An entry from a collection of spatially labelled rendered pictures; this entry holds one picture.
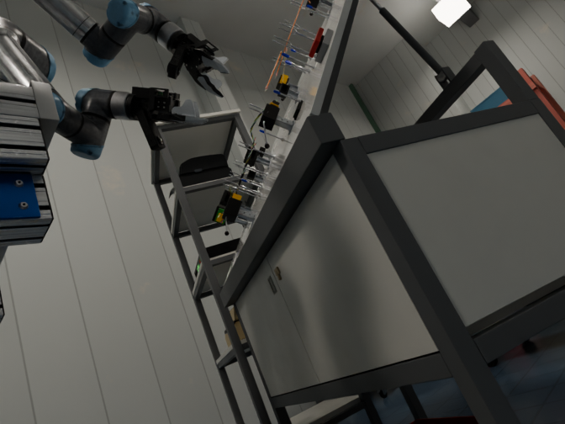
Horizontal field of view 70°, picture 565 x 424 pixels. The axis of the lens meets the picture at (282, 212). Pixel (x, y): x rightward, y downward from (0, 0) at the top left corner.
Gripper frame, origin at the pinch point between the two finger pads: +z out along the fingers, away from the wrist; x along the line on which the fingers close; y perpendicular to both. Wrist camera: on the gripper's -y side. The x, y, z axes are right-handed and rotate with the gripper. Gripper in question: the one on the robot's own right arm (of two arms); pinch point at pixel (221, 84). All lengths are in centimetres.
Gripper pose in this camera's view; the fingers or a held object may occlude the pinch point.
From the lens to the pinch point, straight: 123.0
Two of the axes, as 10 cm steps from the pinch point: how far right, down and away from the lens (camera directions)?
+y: 5.8, -5.3, 6.2
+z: 7.5, 6.4, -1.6
